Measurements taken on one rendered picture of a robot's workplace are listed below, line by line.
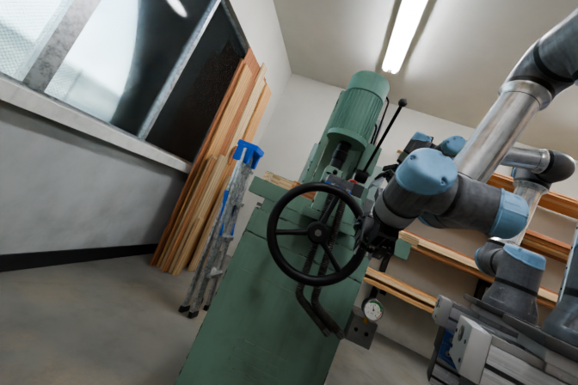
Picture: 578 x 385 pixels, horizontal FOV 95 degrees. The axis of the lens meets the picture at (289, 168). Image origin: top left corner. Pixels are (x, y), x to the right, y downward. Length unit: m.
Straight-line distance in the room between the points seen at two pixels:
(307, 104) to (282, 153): 0.79
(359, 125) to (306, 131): 2.62
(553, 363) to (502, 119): 0.44
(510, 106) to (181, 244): 2.23
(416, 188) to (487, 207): 0.10
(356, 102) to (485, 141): 0.61
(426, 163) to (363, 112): 0.73
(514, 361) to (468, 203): 0.33
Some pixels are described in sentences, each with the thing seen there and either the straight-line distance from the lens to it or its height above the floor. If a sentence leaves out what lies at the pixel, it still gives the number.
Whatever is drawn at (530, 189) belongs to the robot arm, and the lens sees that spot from 1.46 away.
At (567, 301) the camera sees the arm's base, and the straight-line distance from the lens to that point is 0.79.
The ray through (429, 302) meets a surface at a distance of 3.16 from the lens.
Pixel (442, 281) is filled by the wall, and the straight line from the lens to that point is 3.69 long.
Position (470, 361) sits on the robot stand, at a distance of 0.70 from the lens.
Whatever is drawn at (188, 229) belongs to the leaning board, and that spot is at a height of 0.37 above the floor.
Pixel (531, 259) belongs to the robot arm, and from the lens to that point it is 1.24.
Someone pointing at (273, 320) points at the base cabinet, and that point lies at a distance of 1.01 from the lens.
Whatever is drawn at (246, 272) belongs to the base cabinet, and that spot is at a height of 0.58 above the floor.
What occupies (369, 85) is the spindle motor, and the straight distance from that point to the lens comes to 1.19.
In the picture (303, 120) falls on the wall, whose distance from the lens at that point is 3.78.
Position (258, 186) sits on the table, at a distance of 0.96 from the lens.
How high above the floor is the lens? 0.83
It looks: 8 degrees up
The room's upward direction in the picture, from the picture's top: 24 degrees clockwise
